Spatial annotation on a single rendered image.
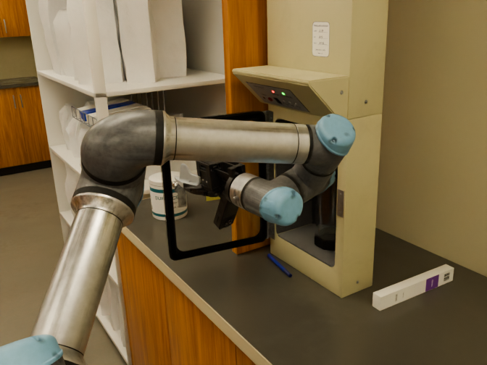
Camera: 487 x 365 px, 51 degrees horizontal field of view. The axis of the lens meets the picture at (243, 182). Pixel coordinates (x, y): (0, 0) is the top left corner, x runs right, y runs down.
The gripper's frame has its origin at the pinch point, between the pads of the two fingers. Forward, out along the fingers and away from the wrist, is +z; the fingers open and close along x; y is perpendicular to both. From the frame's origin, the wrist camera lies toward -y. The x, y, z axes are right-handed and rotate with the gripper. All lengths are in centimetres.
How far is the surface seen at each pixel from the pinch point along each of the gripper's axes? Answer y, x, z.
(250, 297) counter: -34.0, -6.1, -10.3
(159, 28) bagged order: 24, -59, 111
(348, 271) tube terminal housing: -28.6, -26.3, -26.5
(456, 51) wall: 19, -72, -26
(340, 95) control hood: 17.5, -26.1, -25.4
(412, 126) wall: -4, -71, -13
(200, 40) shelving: 13, -86, 121
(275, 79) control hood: 21.1, -18.9, -11.8
